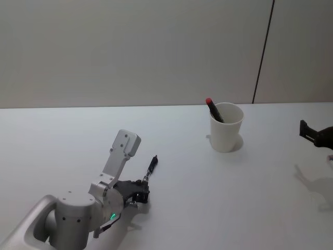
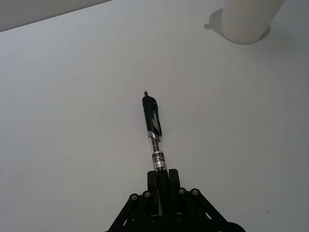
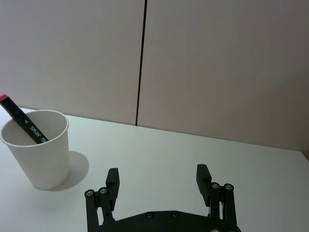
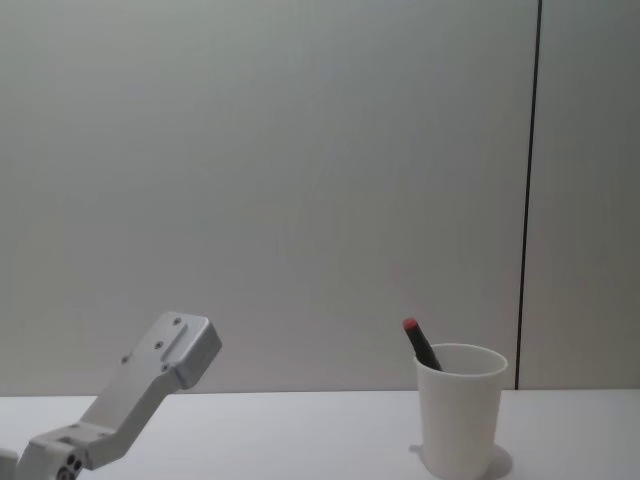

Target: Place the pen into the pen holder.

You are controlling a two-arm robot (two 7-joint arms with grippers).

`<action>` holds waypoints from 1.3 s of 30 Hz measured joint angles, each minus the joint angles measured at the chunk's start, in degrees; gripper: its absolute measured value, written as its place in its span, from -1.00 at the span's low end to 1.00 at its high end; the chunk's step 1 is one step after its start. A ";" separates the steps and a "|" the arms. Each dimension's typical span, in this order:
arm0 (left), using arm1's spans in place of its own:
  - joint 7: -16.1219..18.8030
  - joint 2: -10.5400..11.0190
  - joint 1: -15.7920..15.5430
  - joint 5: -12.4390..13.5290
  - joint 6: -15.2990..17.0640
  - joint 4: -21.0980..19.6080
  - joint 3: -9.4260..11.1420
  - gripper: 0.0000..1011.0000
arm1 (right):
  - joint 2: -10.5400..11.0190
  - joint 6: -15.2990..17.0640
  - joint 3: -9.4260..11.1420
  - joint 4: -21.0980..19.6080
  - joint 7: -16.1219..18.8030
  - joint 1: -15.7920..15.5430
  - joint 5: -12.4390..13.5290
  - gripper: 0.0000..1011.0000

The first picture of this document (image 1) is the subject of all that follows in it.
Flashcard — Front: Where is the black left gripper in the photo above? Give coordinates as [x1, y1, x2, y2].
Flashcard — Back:
[113, 179, 151, 207]

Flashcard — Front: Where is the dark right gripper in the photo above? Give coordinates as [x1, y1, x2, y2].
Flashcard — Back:
[299, 119, 333, 151]

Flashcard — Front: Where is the thin black pen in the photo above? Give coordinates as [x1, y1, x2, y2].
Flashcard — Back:
[142, 155, 159, 183]

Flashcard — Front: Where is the white paper cup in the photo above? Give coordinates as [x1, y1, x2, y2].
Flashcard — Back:
[209, 102, 245, 153]

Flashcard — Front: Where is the black pen with red cap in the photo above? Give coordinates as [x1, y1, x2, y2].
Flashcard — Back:
[205, 97, 225, 123]

